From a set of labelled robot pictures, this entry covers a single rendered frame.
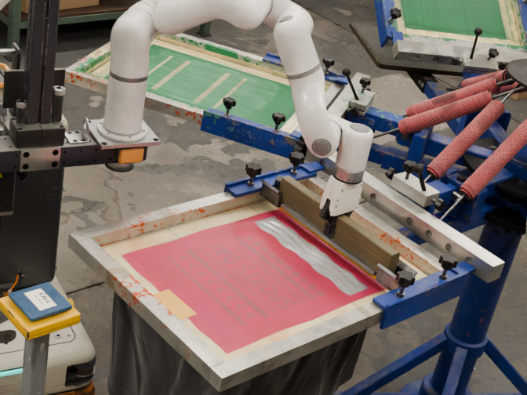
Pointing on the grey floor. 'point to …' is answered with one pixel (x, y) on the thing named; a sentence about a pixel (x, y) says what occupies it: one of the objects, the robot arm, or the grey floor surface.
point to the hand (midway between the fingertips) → (334, 227)
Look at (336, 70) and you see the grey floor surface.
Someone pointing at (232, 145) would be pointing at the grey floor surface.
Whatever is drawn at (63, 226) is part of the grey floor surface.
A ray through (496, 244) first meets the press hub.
